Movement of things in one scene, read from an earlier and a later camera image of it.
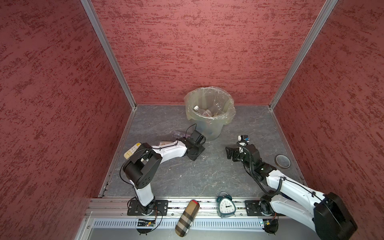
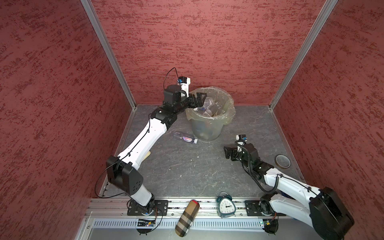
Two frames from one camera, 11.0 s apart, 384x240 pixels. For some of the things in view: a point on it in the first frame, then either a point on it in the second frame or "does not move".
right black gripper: (230, 151) does not move
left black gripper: (201, 149) to (199, 103)
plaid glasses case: (187, 218) does not move
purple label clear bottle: (179, 135) does not move
